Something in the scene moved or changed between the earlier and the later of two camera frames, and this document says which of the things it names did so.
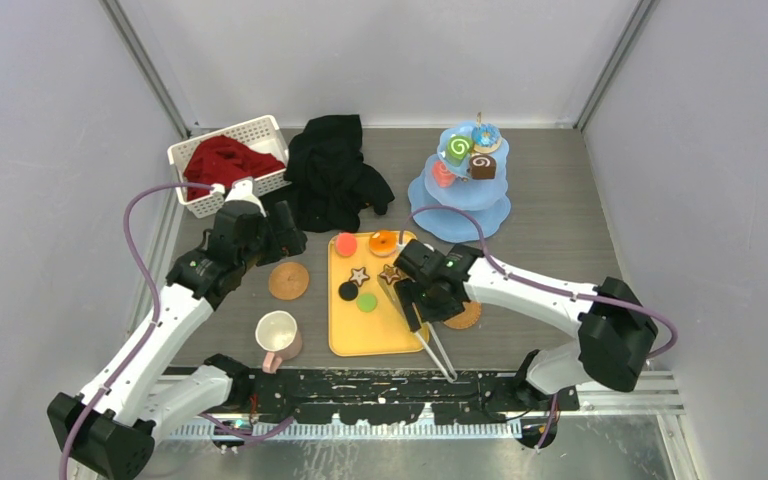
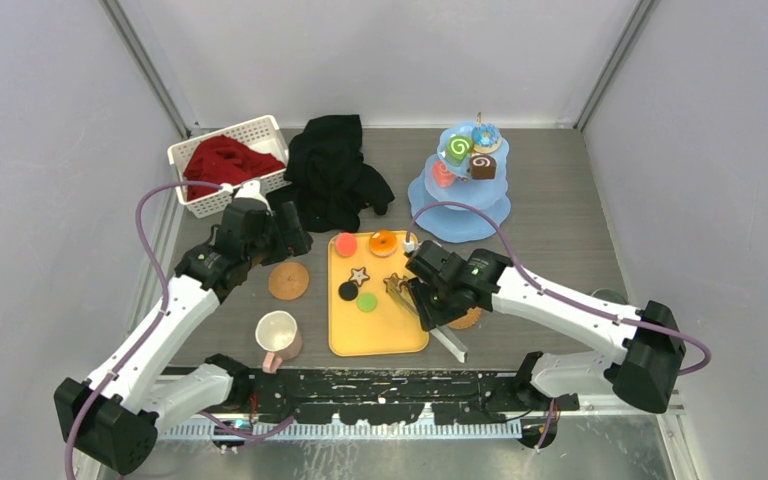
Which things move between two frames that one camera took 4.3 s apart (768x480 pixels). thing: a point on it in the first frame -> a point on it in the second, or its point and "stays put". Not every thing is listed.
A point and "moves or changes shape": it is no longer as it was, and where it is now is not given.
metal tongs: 387,284 -> 405,298
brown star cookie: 389,273 moves or changes shape
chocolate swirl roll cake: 483,167 stays put
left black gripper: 287,242 stays put
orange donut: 382,243 stays put
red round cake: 345,244 stays put
